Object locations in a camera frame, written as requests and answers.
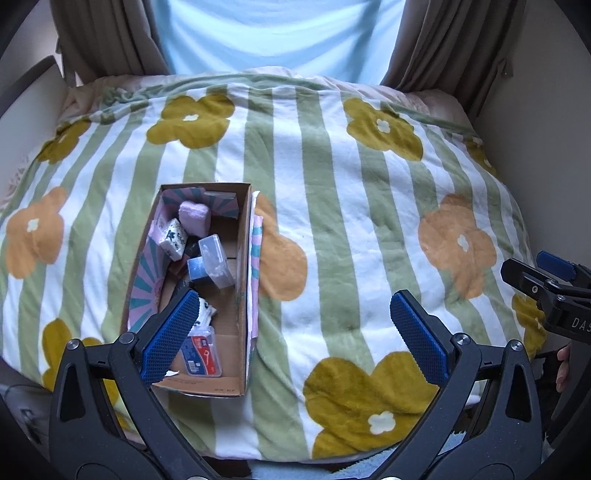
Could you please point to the light blue curtain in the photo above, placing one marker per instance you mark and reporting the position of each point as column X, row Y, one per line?
column 277, row 32

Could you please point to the striped floral blanket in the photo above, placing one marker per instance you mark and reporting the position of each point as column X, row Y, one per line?
column 346, row 207

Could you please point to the small blue box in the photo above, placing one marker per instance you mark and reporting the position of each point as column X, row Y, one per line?
column 199, row 270

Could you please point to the pink fluffy pouch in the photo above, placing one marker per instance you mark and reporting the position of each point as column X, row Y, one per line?
column 194, row 216

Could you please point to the clear case red blue label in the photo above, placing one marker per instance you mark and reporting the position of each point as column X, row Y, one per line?
column 202, row 355

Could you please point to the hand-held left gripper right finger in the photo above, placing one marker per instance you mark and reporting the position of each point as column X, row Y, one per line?
column 418, row 337

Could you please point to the clear plastic box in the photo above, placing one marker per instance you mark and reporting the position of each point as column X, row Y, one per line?
column 215, row 261

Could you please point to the small black item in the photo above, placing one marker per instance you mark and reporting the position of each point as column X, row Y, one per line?
column 193, row 250

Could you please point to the person's right hand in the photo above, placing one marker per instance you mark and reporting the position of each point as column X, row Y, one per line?
column 563, row 369

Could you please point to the light blue towel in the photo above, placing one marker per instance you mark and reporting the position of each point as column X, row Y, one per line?
column 364, row 457

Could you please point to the white printed tissue pack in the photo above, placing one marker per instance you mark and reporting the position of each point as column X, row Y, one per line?
column 171, row 236

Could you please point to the white panda sock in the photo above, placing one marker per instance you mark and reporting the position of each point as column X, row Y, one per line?
column 203, row 311

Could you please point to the beige curtain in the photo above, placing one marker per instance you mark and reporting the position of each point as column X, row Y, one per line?
column 106, row 37
column 443, row 41

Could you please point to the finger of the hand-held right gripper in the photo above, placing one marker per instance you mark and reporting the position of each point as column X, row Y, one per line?
column 531, row 284
column 561, row 265

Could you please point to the cardboard box pink printed lining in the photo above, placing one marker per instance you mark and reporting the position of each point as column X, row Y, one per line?
column 231, row 323

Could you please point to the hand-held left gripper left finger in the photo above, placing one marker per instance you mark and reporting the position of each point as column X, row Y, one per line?
column 168, row 332

